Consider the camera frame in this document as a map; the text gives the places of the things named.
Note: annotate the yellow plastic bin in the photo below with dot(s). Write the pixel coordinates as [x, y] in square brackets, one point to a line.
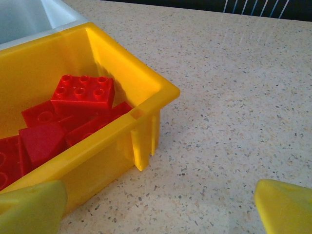
[136, 73]

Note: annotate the white plastic bin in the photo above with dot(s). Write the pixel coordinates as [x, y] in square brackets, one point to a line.
[24, 19]

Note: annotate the long red lego brick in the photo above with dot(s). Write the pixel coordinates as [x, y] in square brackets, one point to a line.
[102, 119]
[9, 158]

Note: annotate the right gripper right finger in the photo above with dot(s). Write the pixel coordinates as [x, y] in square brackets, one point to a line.
[287, 212]

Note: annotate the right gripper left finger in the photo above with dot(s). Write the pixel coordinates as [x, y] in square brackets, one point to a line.
[31, 212]

